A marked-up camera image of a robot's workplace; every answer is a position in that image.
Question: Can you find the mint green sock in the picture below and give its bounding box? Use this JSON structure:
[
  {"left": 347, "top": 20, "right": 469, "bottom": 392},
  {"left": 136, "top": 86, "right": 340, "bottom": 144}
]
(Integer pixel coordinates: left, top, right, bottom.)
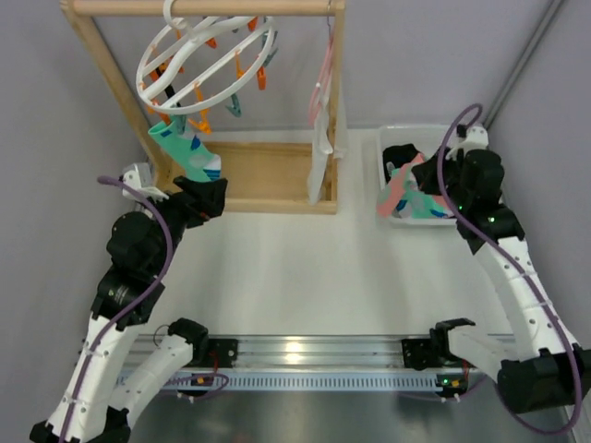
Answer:
[
  {"left": 396, "top": 191, "right": 453, "bottom": 220},
  {"left": 148, "top": 121, "right": 222, "bottom": 183}
]

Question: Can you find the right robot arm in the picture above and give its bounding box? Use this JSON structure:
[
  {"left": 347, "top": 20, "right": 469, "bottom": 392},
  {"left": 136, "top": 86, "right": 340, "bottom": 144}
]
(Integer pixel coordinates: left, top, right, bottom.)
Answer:
[{"left": 412, "top": 150, "right": 590, "bottom": 414}]

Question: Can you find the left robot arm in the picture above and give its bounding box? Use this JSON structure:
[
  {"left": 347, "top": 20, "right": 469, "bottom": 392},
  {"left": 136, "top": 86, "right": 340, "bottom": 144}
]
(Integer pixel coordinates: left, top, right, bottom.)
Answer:
[{"left": 30, "top": 175, "right": 228, "bottom": 442}]

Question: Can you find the white cloth on hanger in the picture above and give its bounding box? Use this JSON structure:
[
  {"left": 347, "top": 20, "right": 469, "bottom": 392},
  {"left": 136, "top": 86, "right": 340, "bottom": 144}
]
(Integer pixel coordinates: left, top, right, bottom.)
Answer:
[{"left": 307, "top": 82, "right": 349, "bottom": 205}]

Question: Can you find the white round clip hanger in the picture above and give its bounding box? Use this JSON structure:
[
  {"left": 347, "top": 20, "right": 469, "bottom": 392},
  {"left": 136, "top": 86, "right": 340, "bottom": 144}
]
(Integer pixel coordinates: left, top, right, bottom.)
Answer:
[{"left": 135, "top": 1, "right": 279, "bottom": 115}]

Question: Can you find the white plastic basket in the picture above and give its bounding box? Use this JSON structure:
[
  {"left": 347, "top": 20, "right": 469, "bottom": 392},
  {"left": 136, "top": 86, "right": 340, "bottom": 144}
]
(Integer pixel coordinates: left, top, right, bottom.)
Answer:
[{"left": 376, "top": 124, "right": 455, "bottom": 227}]

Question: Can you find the black sock grey patch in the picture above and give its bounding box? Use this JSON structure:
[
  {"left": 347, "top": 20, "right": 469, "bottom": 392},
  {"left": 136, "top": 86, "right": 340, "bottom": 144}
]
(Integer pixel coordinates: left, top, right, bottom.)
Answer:
[{"left": 382, "top": 143, "right": 419, "bottom": 183}]

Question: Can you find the wooden clothes rack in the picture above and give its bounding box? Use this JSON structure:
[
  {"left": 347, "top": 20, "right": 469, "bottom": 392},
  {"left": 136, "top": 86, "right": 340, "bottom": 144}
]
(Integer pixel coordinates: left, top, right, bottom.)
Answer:
[{"left": 60, "top": 1, "right": 345, "bottom": 214}]

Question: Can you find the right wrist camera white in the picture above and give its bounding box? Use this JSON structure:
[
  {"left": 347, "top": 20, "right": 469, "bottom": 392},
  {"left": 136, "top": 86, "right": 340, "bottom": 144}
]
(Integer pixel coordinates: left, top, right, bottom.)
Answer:
[{"left": 455, "top": 125, "right": 489, "bottom": 152}]

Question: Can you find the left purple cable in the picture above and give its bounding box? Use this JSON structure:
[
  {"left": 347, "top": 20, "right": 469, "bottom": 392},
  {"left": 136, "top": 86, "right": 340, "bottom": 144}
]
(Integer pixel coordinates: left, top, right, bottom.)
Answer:
[{"left": 54, "top": 174, "right": 232, "bottom": 443}]

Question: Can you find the pink wire hanger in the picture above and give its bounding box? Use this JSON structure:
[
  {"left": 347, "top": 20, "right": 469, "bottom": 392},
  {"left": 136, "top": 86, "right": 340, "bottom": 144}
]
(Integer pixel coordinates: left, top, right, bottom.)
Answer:
[{"left": 308, "top": 16, "right": 333, "bottom": 126}]

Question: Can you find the aluminium rail base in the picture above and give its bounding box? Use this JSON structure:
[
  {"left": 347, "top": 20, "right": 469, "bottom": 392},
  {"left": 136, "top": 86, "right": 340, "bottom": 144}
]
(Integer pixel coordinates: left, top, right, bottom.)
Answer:
[{"left": 73, "top": 334, "right": 578, "bottom": 393}]

